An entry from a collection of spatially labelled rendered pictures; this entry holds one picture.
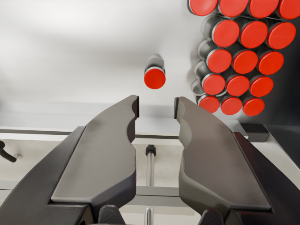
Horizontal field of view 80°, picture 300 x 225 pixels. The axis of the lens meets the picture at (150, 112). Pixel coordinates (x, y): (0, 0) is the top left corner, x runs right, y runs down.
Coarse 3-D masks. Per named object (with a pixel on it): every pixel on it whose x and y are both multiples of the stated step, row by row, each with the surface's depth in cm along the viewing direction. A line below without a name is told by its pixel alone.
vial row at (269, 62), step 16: (288, 0) 13; (272, 16) 15; (288, 16) 14; (272, 32) 14; (288, 32) 14; (256, 48) 17; (272, 64) 16; (256, 80) 17; (272, 80) 17; (240, 96) 19; (256, 96) 18; (256, 112) 18
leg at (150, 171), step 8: (152, 152) 130; (152, 160) 124; (152, 168) 118; (152, 176) 113; (152, 184) 108; (152, 208) 96; (144, 216) 94; (152, 216) 93; (144, 224) 90; (152, 224) 90
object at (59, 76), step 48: (0, 0) 18; (48, 0) 18; (96, 0) 18; (144, 0) 17; (0, 48) 20; (48, 48) 20; (96, 48) 20; (144, 48) 20; (192, 48) 20; (0, 96) 24; (48, 96) 23; (96, 96) 23; (144, 96) 23; (192, 96) 23
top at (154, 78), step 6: (150, 72) 16; (156, 72) 16; (162, 72) 17; (144, 78) 17; (150, 78) 17; (156, 78) 17; (162, 78) 17; (150, 84) 17; (156, 84) 17; (162, 84) 17
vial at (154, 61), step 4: (152, 56) 20; (156, 56) 20; (148, 60) 19; (152, 60) 18; (156, 60) 18; (160, 60) 19; (148, 64) 18; (152, 64) 17; (156, 64) 17; (160, 64) 18; (164, 64) 20; (148, 68) 18; (160, 68) 17; (164, 68) 18; (144, 72) 18; (164, 72) 18
